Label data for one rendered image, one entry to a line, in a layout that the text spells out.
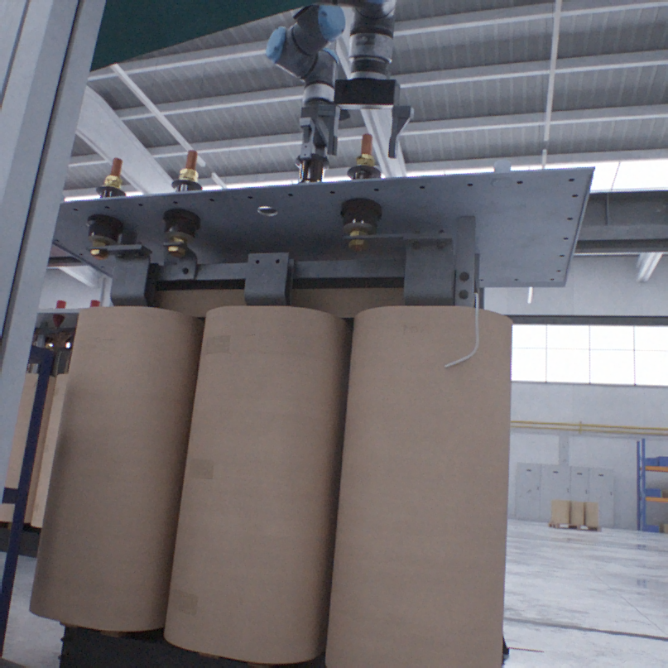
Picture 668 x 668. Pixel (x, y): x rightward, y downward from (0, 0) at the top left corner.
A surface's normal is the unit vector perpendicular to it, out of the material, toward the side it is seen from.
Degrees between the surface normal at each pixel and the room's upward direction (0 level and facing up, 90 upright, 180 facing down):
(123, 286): 90
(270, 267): 90
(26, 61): 90
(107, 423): 90
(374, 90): 114
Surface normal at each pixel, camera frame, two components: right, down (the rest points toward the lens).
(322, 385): 0.59, -0.12
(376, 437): -0.51, -0.23
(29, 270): 0.90, -0.01
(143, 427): 0.24, -0.18
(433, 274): -0.29, -0.23
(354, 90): -0.33, 0.18
